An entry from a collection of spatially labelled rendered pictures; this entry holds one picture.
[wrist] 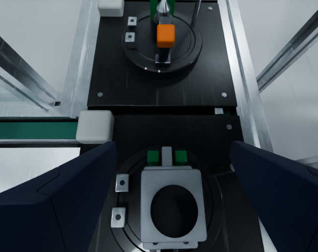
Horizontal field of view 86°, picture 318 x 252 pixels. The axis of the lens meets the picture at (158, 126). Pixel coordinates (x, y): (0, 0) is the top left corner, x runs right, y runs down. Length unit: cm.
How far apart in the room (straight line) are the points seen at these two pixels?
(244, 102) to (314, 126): 23
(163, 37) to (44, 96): 19
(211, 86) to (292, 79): 29
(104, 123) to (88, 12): 27
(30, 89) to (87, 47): 14
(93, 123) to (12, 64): 11
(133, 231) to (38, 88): 23
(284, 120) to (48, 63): 58
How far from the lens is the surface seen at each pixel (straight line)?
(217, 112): 29
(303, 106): 52
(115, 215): 21
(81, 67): 36
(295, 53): 34
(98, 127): 25
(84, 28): 41
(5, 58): 27
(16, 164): 38
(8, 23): 69
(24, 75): 28
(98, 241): 26
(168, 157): 17
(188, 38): 33
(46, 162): 35
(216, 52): 35
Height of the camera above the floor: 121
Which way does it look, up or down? 70 degrees down
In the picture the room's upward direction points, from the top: 3 degrees clockwise
